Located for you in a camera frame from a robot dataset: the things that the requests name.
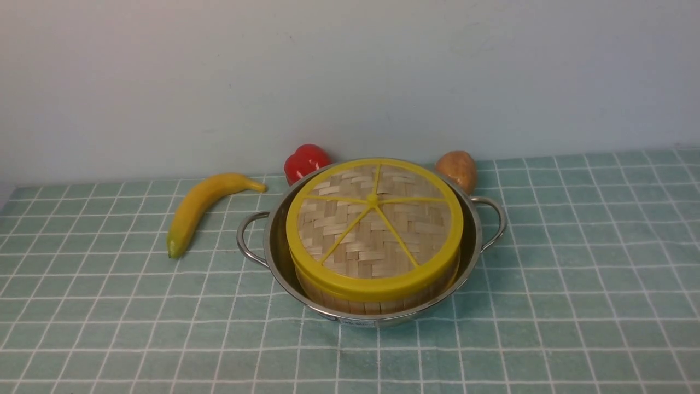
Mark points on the woven bamboo steamer lid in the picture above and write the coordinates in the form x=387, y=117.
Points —
x=375, y=230

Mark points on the bamboo steamer basket yellow rim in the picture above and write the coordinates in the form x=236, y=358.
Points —
x=372, y=303

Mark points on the red toy bell pepper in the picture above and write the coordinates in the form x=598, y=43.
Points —
x=306, y=159

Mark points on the brown toy potato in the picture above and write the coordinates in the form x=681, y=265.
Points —
x=460, y=167

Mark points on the yellow toy banana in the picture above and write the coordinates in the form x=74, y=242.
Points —
x=201, y=197

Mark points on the green checkered tablecloth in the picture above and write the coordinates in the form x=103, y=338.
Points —
x=592, y=288

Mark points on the stainless steel two-handled pot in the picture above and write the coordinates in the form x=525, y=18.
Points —
x=262, y=238

